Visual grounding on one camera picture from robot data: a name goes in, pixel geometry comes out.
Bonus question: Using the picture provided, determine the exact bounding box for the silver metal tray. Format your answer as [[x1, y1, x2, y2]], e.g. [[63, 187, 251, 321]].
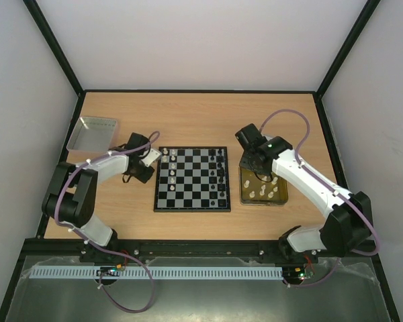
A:
[[66, 116, 119, 153]]

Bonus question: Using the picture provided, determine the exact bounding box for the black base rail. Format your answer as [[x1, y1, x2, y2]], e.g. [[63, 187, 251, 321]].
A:
[[79, 238, 373, 266]]

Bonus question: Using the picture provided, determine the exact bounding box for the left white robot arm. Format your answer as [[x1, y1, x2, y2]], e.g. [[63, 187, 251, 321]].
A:
[[42, 131, 161, 248]]

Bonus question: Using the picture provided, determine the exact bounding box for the gold metal tin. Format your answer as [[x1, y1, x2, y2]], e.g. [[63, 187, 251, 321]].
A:
[[239, 167, 289, 206]]

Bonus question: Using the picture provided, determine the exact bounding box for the black frame enclosure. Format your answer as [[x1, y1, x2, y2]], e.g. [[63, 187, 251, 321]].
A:
[[0, 0, 400, 321]]

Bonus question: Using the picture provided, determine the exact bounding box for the black magnetic chess board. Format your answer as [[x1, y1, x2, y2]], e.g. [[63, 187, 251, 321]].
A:
[[153, 146, 231, 213]]

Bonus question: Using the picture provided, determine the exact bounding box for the white slotted cable duct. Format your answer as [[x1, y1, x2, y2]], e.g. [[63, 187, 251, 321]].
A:
[[29, 266, 283, 280]]

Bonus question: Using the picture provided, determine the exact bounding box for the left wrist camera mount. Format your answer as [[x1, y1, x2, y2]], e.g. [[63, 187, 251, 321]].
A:
[[141, 148, 162, 168]]

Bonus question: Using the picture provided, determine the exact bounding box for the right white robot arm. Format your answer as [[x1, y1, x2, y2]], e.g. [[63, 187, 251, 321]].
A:
[[235, 123, 374, 263]]

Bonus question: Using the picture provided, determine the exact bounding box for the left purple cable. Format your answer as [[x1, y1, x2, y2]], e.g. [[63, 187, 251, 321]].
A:
[[53, 130, 161, 312]]

